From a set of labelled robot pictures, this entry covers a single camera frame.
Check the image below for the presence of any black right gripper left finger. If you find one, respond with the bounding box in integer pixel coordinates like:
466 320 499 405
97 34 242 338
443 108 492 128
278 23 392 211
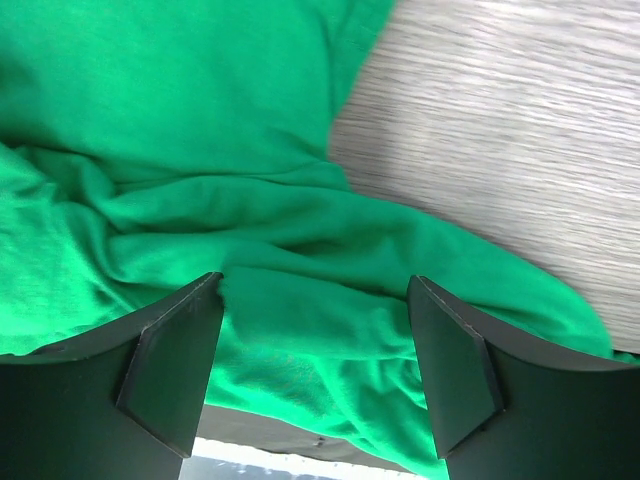
1 273 223 479

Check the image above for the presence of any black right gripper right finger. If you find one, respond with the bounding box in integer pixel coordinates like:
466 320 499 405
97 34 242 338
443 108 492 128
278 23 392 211
407 276 639 479

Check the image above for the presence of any green t shirt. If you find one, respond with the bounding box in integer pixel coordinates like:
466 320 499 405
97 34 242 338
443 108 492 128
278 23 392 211
1 1 635 479

